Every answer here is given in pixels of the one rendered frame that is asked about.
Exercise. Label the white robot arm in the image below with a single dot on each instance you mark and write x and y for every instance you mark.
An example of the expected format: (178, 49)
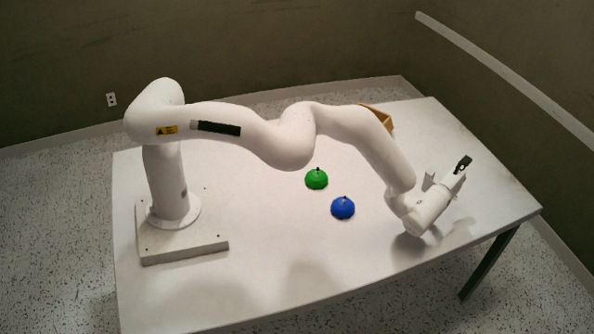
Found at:
(288, 148)

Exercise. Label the blue bell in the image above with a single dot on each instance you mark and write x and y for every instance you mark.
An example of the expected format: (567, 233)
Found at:
(342, 207)

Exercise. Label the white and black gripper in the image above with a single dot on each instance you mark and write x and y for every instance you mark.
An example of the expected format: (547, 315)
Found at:
(454, 179)

